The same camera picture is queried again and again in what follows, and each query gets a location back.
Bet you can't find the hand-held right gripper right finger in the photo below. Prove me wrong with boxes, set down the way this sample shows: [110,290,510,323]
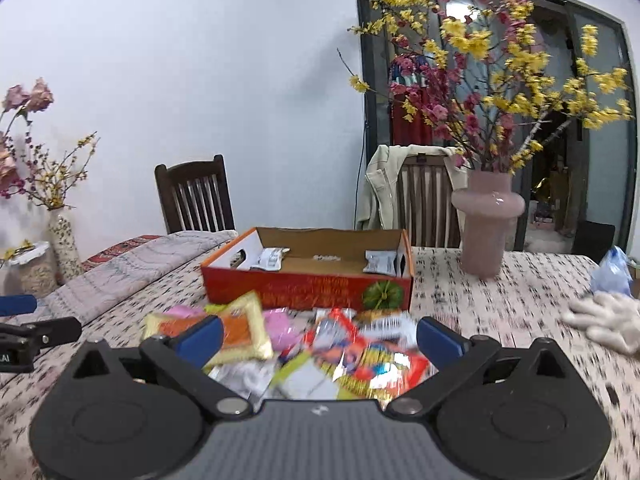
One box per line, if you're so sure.
[385,316,586,418]

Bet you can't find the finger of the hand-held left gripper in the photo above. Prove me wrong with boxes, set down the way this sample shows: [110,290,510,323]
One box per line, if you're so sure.
[0,316,83,350]
[0,294,39,317]

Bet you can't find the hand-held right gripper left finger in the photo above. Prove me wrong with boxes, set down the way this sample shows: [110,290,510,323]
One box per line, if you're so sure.
[60,314,253,421]

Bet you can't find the yellow striped spicy stick packet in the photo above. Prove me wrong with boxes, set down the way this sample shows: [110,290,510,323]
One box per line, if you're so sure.
[144,291,275,367]

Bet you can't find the large pink snack packet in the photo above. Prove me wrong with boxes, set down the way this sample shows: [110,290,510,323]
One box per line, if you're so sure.
[262,308,303,353]

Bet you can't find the silver snack packet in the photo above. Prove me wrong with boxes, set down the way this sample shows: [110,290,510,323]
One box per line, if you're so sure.
[363,250,406,277]

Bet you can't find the white snack packet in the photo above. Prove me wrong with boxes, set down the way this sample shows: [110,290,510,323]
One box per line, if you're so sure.
[250,247,291,272]

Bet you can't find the red and blue snack packet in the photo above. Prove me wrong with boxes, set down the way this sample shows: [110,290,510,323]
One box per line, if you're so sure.
[307,308,368,376]

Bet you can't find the red cardboard box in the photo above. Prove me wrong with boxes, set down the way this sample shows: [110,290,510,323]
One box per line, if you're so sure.
[200,226,415,313]

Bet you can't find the pile of mixed snack packets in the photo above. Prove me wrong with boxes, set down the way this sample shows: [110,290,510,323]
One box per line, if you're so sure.
[142,290,436,403]

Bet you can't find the jar of grains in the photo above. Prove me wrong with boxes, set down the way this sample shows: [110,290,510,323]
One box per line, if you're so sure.
[0,241,58,298]

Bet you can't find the speckled slim vase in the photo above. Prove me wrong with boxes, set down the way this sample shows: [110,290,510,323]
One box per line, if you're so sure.
[48,208,83,281]

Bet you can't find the pink patterned quilt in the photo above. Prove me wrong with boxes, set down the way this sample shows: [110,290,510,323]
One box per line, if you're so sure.
[30,230,238,328]

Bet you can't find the pink glass vase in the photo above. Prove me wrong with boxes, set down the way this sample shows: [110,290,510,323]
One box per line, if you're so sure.
[451,170,527,278]

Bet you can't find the thin yellow twig branches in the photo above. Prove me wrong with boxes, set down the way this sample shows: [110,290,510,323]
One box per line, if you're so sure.
[20,132,98,211]

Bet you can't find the dark wooden chair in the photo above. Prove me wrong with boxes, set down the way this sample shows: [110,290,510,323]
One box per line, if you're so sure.
[154,155,236,235]

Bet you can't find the wooden chair with jacket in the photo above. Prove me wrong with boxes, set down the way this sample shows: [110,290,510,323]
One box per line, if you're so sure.
[395,155,463,248]

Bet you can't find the white gloves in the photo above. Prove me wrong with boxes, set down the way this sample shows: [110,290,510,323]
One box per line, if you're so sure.
[560,292,640,356]

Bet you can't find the chair with beige jacket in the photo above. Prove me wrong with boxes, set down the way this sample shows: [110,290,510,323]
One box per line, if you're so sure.
[355,144,468,231]

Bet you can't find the dark chair back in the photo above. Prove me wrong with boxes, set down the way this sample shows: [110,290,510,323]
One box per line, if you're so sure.
[571,220,617,263]

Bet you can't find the blue plastic bag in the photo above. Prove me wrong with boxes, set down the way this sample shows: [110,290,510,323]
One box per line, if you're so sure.
[590,246,635,297]

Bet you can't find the dried pink roses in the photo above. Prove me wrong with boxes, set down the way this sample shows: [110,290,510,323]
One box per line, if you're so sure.
[0,77,55,201]

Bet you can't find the red hanging garment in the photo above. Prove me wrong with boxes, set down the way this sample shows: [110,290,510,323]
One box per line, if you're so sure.
[390,55,436,146]

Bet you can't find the glass sliding door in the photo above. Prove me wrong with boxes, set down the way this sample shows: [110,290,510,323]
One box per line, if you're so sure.
[352,0,640,261]

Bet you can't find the yellow and pink blossom branches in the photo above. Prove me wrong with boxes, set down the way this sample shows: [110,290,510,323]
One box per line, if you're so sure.
[337,0,636,176]

